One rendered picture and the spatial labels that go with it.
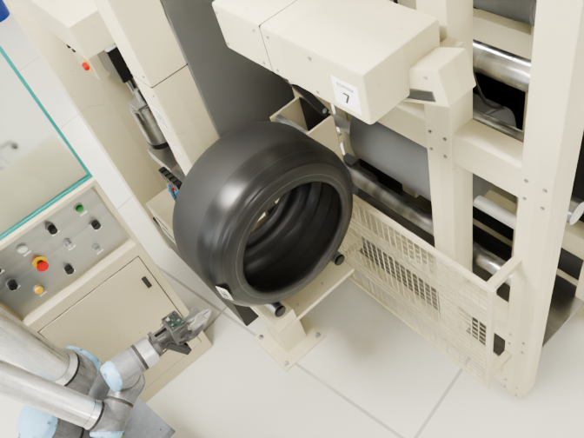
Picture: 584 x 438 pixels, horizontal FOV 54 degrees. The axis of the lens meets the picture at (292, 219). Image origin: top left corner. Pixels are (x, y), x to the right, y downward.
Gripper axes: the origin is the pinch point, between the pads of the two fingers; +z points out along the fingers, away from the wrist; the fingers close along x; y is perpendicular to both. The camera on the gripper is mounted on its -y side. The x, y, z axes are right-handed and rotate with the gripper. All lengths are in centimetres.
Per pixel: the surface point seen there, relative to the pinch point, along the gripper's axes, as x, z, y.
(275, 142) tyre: -1, 37, 49
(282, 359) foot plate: 25, 33, -96
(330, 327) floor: 21, 62, -94
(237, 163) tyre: 0, 24, 49
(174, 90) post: 26, 23, 63
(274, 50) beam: -2, 42, 77
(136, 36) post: 26, 17, 83
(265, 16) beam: 4, 45, 84
